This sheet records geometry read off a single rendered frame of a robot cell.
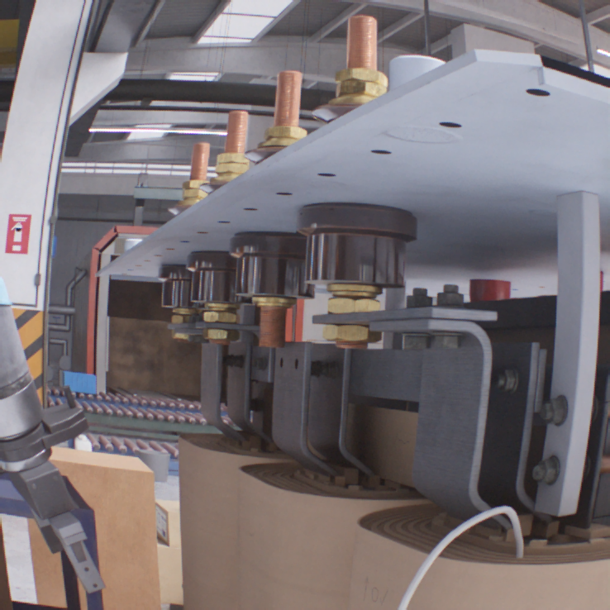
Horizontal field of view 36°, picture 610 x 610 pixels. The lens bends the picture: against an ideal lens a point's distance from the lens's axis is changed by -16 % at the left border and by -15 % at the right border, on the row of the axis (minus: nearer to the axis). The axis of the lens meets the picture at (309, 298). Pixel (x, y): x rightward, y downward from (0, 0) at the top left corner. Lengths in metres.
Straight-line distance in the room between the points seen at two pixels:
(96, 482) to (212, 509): 0.87
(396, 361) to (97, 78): 11.04
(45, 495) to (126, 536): 1.42
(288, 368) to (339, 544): 0.26
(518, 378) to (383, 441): 0.43
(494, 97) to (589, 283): 0.28
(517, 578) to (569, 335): 0.21
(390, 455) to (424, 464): 0.34
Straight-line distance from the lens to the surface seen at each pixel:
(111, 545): 2.42
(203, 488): 1.56
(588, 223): 0.76
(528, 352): 0.78
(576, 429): 0.75
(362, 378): 1.15
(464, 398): 0.78
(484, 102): 0.52
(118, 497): 2.39
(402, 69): 0.61
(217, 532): 1.55
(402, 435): 1.15
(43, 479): 0.99
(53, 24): 12.09
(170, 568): 4.35
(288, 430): 1.22
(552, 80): 0.44
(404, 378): 1.04
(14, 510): 1.76
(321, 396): 1.26
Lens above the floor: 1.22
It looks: 3 degrees up
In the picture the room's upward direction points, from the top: 3 degrees clockwise
